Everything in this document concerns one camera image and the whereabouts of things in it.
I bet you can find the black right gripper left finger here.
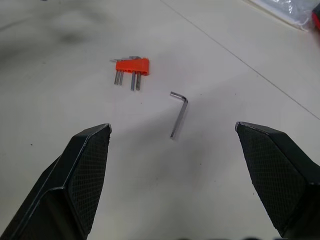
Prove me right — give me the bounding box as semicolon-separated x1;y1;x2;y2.
0;123;113;240

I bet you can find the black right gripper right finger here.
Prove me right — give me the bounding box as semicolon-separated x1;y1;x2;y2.
234;121;320;239

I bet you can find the silver hex key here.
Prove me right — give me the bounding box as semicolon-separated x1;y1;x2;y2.
169;91;189;140

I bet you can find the orange hex key holder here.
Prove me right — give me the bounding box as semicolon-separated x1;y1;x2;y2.
115;57;150;75

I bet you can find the red and black object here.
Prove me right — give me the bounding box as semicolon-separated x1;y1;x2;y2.
310;3;320;32

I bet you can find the clear plastic bag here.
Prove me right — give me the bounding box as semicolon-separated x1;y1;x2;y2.
254;0;320;32

